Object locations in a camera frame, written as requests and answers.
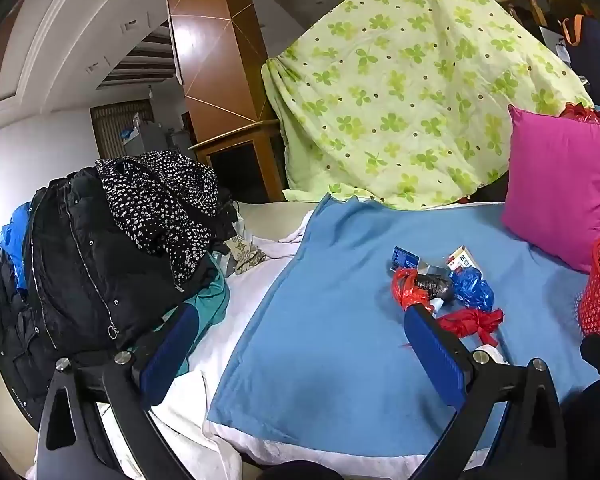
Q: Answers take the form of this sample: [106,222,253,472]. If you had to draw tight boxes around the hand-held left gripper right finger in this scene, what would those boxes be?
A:
[404,304,569,480]

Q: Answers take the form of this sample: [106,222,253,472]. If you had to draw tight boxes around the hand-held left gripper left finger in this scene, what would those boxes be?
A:
[34,305,199,480]

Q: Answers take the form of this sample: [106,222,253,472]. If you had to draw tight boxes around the red plastic bag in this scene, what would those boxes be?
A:
[390,267,434,312]
[437,308,505,347]

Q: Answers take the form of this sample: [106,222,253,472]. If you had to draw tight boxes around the black plastic bag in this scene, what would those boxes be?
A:
[415,274,455,307]

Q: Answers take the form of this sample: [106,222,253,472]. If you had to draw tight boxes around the blue plastic bag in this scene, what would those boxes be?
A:
[450,265,496,314]

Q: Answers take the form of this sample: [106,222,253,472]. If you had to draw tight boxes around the white red medicine box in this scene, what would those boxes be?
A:
[447,245,481,274]

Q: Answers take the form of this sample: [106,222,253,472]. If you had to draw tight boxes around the blue toothpaste box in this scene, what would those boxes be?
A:
[391,246,451,280]

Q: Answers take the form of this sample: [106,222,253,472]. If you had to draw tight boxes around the white bed sheet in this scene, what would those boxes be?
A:
[25,210,486,480]

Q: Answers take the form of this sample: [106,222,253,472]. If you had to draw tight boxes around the crumpled white paper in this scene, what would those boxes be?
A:
[474,344,512,367]

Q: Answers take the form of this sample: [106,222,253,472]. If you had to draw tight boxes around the teal garment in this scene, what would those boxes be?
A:
[157,252,231,378]

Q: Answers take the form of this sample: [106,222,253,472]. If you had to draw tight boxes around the blue blanket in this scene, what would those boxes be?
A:
[206,192,598,461]

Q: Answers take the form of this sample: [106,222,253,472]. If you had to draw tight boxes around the black zip jacket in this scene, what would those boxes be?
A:
[0,167,221,433]

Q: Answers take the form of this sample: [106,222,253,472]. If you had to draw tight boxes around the beige patterned cloth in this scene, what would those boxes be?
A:
[229,236,269,277]

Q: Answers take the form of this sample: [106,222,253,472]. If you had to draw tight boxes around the cream cushion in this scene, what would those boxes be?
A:
[230,199,327,257]

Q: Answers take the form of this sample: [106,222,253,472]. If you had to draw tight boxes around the pink pillow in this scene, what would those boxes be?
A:
[501,105,600,274]

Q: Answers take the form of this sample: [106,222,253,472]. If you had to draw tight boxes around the bright blue garment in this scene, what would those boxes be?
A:
[0,202,33,292]

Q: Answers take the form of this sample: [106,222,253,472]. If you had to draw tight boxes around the red bag behind pillow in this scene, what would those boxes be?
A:
[559,102,600,127]

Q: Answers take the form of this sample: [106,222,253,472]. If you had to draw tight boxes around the green clover print quilt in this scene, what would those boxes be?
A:
[261,0,596,211]

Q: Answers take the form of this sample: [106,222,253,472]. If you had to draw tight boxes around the wooden pillar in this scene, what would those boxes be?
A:
[164,0,287,203]

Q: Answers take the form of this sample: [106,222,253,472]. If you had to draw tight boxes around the navy bag with orange handles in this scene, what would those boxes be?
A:
[559,14,600,107]

